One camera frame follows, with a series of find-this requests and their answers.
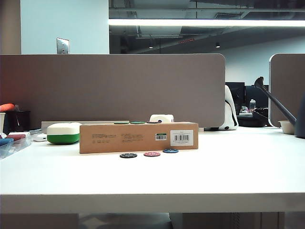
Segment black bag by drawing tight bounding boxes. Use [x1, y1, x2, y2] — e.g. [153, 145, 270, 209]
[237, 107, 271, 127]

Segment long brown cardboard box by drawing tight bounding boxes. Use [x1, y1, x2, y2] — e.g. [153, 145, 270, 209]
[79, 123, 199, 154]

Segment brown partition with white rim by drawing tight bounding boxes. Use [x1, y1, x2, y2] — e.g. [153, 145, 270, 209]
[269, 53, 305, 128]

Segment red chip stack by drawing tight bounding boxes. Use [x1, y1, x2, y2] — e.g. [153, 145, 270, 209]
[6, 134, 26, 141]

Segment wide brown desk partition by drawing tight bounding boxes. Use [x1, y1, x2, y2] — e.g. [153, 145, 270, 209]
[0, 53, 226, 128]

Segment white and green container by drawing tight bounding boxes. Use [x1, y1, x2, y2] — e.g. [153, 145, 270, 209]
[46, 122, 83, 145]

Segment metal wall plate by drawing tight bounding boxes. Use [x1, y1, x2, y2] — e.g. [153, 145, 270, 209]
[56, 37, 70, 54]

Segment clear plastic chip tray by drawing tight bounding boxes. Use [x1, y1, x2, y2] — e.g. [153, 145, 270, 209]
[0, 132, 32, 159]

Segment white ceiling light strip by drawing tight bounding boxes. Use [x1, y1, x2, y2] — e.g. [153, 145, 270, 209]
[108, 19, 305, 27]

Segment small white charger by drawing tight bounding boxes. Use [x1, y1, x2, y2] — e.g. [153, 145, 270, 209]
[32, 133, 48, 142]

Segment white dice with coloured dots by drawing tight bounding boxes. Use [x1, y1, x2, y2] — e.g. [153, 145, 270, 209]
[149, 114, 174, 124]

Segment black cup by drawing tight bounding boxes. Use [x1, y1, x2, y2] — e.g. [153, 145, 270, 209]
[5, 110, 31, 133]

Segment dark grey watering can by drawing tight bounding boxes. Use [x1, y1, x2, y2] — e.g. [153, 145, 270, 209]
[254, 76, 305, 139]

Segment small white paper bowl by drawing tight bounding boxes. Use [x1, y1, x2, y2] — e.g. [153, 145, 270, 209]
[278, 120, 297, 135]

